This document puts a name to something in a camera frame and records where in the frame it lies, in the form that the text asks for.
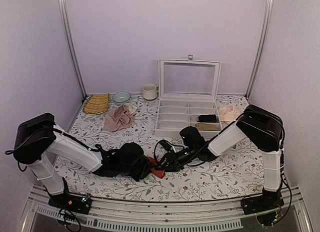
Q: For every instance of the woven bamboo tray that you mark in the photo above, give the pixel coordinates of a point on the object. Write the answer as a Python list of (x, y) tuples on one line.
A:
[(96, 104)]

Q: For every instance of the left aluminium frame post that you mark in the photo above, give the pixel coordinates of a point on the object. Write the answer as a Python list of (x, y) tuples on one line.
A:
[(71, 48)]

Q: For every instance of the tan rolled underwear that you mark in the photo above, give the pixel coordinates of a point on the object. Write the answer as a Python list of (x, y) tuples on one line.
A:
[(207, 127)]

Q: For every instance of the light green glass bowl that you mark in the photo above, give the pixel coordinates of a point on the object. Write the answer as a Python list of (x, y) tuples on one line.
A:
[(121, 97)]

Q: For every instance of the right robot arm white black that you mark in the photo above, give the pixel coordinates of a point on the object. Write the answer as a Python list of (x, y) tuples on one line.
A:
[(261, 127)]

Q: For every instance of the beige crumpled underwear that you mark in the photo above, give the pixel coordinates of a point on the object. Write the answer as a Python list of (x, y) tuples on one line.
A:
[(228, 114)]

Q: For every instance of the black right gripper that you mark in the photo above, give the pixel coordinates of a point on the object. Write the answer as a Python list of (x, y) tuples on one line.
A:
[(172, 161)]

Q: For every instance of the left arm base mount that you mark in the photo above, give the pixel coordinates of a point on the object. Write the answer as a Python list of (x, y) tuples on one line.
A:
[(70, 202)]

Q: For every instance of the floral patterned table mat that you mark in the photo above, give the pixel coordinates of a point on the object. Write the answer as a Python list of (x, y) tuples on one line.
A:
[(238, 172)]

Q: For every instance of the pink crumpled underwear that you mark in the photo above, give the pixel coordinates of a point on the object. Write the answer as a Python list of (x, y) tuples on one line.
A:
[(121, 117)]

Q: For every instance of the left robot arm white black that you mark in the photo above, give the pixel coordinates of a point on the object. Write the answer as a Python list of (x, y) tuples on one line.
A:
[(41, 135)]

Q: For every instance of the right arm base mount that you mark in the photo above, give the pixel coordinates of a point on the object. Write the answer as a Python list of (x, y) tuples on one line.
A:
[(262, 203)]

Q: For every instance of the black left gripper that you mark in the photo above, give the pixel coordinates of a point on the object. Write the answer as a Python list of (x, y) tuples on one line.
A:
[(145, 172)]

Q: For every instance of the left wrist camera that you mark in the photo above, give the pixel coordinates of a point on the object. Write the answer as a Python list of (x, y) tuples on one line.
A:
[(130, 154)]

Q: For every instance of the white compartment storage box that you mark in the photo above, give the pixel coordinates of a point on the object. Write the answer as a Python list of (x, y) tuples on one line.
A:
[(187, 89)]

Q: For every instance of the aluminium front rail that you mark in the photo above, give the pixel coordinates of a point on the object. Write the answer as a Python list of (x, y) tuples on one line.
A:
[(108, 214)]

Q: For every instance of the white ceramic mug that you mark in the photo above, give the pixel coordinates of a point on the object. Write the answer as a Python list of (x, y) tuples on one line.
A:
[(150, 91)]

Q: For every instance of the aluminium frame post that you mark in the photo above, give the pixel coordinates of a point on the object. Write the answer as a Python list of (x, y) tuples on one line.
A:
[(261, 45), (71, 48)]

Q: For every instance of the red and white underwear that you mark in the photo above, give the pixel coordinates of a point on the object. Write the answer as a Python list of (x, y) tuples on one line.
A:
[(156, 169)]

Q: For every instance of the right aluminium frame post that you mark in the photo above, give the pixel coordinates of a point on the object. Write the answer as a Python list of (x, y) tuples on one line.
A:
[(261, 45)]

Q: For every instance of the black rolled underwear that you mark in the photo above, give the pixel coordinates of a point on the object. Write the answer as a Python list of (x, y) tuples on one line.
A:
[(209, 118)]

